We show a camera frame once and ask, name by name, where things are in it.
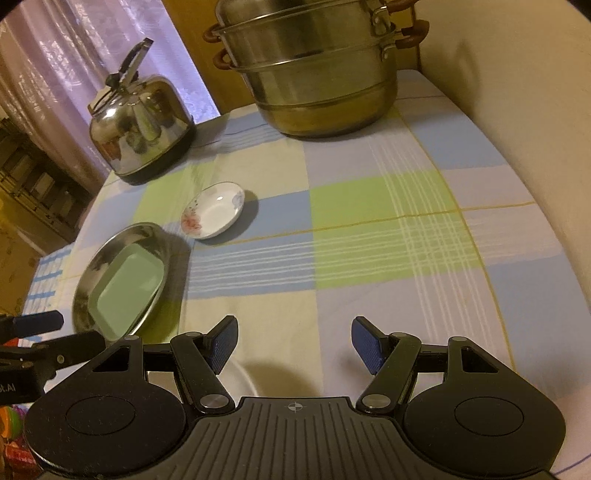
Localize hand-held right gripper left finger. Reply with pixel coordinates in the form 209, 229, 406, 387
90, 315, 239, 415

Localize dark wooden rack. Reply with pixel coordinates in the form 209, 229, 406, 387
0, 117, 94, 244

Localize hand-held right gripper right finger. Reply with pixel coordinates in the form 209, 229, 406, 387
351, 316, 502, 414

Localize green rectangular plate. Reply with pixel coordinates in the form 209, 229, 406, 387
88, 244, 166, 337

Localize round stainless steel plate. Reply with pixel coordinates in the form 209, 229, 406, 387
72, 222, 174, 345

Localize pastel checked tablecloth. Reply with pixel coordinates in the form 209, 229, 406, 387
23, 69, 568, 468

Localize brown wooden panel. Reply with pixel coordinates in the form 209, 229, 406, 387
161, 0, 252, 126

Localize colourful plastic packet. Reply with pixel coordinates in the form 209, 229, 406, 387
0, 404, 35, 480

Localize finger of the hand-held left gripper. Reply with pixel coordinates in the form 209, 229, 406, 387
0, 311, 64, 337
25, 332, 110, 370

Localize stainless steel kettle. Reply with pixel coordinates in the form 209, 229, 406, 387
88, 38, 197, 186

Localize stainless steel steamer pot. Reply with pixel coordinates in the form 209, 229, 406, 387
203, 0, 431, 140

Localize sheer lilac curtain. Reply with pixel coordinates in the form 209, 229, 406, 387
0, 0, 221, 178

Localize blue white checked cloth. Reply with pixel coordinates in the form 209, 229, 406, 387
25, 244, 71, 326

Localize small floral white dish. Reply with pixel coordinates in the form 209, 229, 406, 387
181, 182, 245, 240

